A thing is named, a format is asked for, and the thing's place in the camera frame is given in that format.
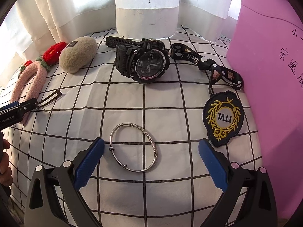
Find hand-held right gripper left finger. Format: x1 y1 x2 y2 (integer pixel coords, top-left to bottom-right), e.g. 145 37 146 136
25 137 105 227

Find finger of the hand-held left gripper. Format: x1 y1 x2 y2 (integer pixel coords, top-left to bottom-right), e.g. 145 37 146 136
0 101 20 111
15 98 39 117

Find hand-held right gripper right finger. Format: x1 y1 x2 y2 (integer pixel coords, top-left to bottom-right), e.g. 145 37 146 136
198 138 277 227

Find brown U-shaped hair pin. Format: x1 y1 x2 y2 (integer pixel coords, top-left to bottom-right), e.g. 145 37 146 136
35 89 62 114

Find person's left hand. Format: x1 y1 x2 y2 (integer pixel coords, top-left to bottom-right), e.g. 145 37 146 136
0 140 13 190

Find pink knit headband red flowers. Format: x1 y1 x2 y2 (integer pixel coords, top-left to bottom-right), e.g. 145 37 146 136
11 42 70 125

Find black embroidered badge patch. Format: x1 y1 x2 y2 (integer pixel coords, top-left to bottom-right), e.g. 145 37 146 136
203 90 242 148

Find white grid tablecloth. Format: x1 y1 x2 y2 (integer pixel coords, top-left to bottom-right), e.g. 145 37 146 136
0 25 269 227

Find pink storage box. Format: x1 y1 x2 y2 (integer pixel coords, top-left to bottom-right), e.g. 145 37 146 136
226 0 303 221

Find white curtain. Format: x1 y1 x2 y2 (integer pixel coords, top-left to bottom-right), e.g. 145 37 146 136
169 0 245 42
0 0 118 63

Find black sport wristwatch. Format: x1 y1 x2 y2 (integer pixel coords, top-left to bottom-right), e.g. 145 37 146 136
105 36 171 85

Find white cloth panel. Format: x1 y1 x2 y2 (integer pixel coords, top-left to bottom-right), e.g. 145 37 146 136
114 0 182 40

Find silver bangle bracelet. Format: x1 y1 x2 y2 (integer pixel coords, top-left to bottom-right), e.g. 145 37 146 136
109 122 159 173

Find black printed lanyard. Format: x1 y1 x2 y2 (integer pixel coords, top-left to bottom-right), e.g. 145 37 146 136
170 43 244 98

